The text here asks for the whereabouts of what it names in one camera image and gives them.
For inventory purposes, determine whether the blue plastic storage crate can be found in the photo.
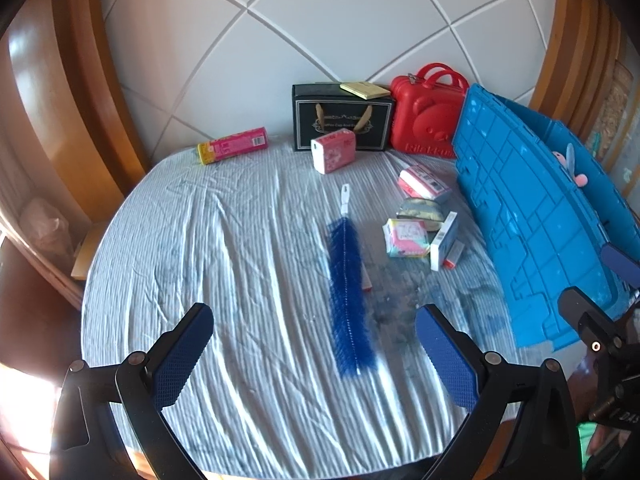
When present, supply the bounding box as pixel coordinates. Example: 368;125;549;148
452;84;639;350

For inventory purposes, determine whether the black gift box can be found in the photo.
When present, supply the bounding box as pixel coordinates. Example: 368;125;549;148
292;82;395;152

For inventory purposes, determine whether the red white small box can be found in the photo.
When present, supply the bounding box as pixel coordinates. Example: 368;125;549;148
444;240;465;269

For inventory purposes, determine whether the silver foil pouch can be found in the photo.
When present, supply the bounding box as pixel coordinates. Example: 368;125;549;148
396;197;446;222

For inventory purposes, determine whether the white medicine box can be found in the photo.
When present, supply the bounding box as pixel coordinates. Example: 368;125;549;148
430;211;459;272

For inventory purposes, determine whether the pink white pack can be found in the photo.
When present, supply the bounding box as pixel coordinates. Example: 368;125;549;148
398;165;451;203

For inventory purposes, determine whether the red bear suitcase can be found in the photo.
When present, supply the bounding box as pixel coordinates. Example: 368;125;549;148
390;63;470;159

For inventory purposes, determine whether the yellow packet on box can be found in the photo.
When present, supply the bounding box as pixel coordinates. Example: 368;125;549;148
340;81;390;100

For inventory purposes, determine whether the wooden bedside table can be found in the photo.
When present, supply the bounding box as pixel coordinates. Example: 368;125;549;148
70;221;108;282

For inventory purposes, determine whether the blue bristle brush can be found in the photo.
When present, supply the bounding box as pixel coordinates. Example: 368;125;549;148
328;183;376;377

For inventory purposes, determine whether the pink tissue pack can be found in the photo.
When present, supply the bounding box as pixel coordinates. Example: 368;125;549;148
311;128;356;174

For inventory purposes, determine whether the pink yellow tube box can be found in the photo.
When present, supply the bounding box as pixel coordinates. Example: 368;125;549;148
196;127;268;165

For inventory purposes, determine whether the colourful sticky note pack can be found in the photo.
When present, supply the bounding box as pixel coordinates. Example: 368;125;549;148
382;219;431;258

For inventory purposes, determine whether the white striped bed sheet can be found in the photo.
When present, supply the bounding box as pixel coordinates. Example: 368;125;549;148
81;142;547;479

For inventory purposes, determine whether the pink pig plush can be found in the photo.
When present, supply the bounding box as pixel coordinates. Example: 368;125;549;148
552;143;589;188

